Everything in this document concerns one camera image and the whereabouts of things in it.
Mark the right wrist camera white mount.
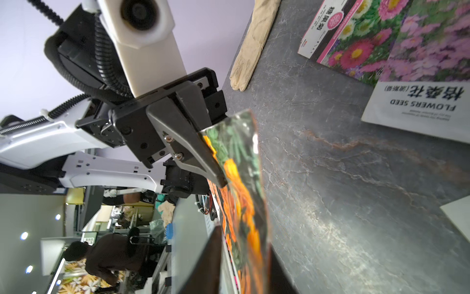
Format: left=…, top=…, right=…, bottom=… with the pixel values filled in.
left=82, top=1, right=187, bottom=98

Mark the purple flower seed packet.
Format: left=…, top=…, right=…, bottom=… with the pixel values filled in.
left=361, top=1, right=470, bottom=143

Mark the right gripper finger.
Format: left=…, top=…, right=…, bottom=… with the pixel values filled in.
left=179, top=225, right=223, bottom=294

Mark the sunflower seed packet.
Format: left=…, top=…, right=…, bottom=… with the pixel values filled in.
left=441, top=196, right=470, bottom=241

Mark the beige work glove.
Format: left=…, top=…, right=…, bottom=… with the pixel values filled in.
left=230, top=0, right=281, bottom=92

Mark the person in dark shirt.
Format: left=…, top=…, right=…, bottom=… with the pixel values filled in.
left=63, top=233, right=166, bottom=286

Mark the orange marigold seed packet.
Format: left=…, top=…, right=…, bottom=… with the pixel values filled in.
left=201, top=110, right=270, bottom=294

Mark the pink chrysanthemum seed packet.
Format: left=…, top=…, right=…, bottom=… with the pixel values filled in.
left=297, top=0, right=411, bottom=86

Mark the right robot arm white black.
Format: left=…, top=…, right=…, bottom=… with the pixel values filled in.
left=1, top=1, right=226, bottom=197

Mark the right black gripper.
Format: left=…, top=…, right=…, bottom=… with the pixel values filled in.
left=76, top=68, right=227, bottom=188

